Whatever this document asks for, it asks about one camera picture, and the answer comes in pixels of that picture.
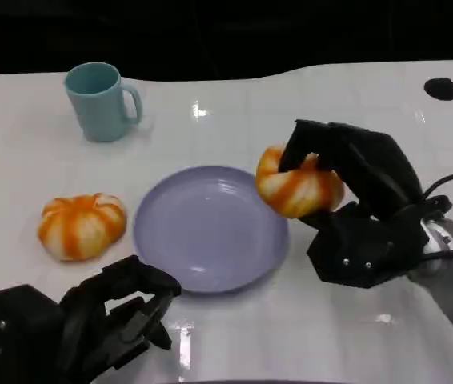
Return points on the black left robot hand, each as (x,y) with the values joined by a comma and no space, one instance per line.
(90,316)

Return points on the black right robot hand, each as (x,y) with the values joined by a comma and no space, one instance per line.
(370,180)

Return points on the orange and white bread roll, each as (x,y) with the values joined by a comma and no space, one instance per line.
(82,228)
(302,192)

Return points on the black table grommet hole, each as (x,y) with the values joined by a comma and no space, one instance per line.
(442,89)

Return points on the lilac plate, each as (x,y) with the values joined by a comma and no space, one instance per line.
(210,232)

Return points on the pale green mug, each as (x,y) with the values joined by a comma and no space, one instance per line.
(94,112)

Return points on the black backdrop cloth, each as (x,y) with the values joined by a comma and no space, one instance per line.
(226,32)

